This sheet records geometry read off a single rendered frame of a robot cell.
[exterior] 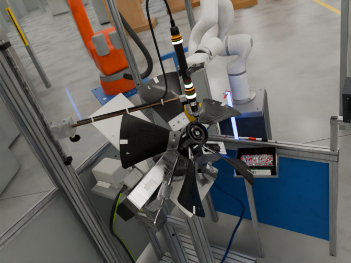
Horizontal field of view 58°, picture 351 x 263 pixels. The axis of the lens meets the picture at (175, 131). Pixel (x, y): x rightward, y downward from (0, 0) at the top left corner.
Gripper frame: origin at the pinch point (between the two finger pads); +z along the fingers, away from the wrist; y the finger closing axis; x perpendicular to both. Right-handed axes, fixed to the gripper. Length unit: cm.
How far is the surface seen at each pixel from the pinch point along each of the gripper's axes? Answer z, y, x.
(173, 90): -2.6, 10.9, -10.8
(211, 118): -8.2, -3.0, -29.0
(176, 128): 9.1, 6.2, -24.2
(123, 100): 3.3, 40.4, -14.6
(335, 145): -35, -54, -58
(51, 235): 60, 70, -68
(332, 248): -36, -53, -140
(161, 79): -4.3, 17.9, -5.9
